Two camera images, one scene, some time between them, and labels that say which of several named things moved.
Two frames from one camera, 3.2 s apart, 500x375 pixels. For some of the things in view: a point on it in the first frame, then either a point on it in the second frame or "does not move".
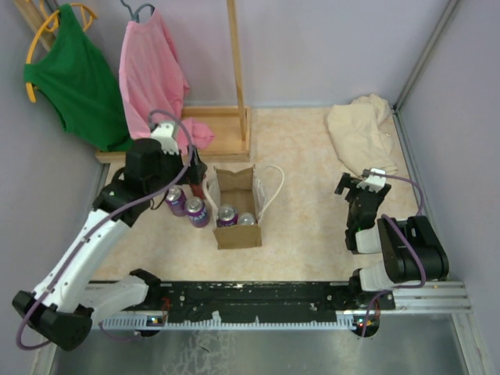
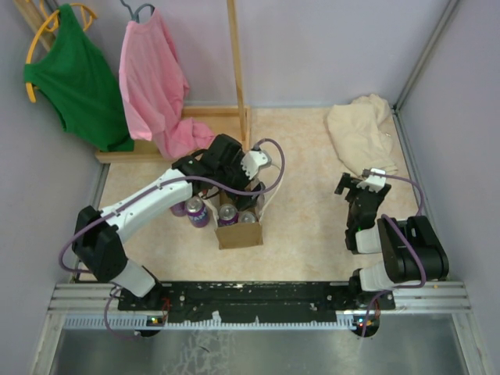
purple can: x=196 y=211 does not move
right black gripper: x=350 y=183 does not move
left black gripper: x=194 y=173 -> x=243 y=201
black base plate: x=264 y=302 does not move
